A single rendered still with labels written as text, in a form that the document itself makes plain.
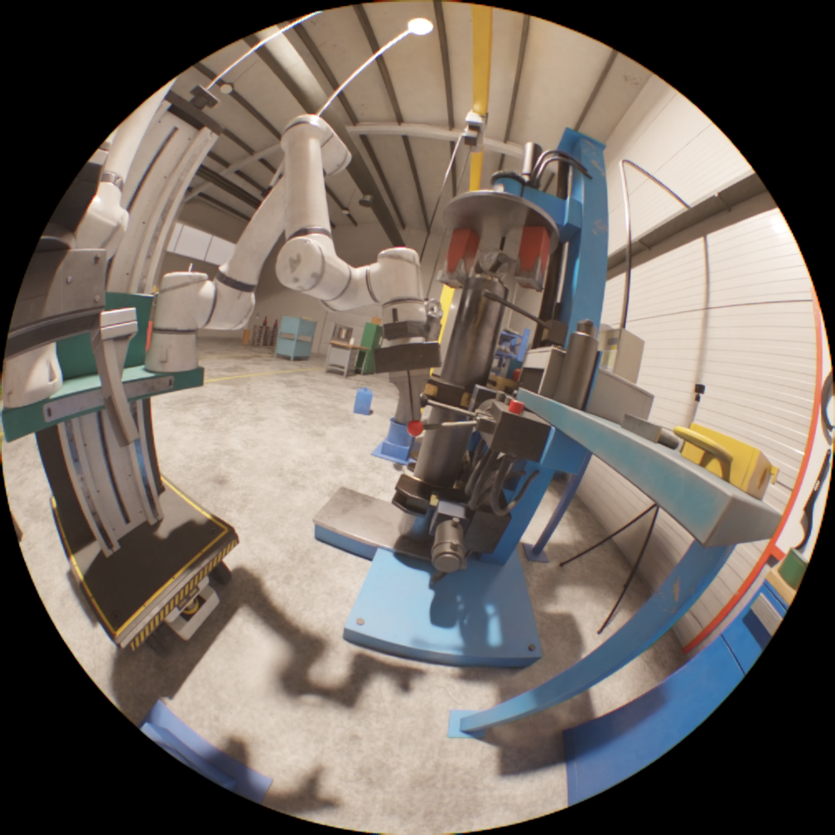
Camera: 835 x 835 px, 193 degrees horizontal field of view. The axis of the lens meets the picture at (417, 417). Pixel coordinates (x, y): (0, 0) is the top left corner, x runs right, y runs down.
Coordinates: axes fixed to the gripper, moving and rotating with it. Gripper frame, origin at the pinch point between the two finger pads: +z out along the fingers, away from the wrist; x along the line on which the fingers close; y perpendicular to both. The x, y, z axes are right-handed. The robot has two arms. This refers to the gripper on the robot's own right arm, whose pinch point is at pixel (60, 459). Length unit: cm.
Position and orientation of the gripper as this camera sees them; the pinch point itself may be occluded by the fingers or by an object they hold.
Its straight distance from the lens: 22.8
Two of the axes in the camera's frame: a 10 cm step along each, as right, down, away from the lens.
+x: 0.2, 3.7, -9.3
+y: -9.9, 1.6, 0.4
